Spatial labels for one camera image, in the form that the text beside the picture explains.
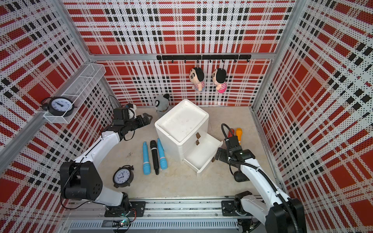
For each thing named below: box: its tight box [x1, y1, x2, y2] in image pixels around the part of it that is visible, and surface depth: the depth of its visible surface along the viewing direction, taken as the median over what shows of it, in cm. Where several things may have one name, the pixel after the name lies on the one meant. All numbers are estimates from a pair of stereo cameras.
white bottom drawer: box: [182, 132, 224, 174], surface depth 92 cm
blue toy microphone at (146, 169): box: [142, 141, 152, 176], surface depth 90 cm
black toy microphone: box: [150, 139, 160, 176], surface depth 93 cm
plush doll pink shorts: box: [217, 82, 227, 94], surface depth 101 cm
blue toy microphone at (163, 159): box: [157, 137, 168, 170], surface depth 92 cm
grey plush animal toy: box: [154, 93, 170, 113], surface depth 101 cm
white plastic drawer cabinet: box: [154, 99, 224, 174], surface depth 83 cm
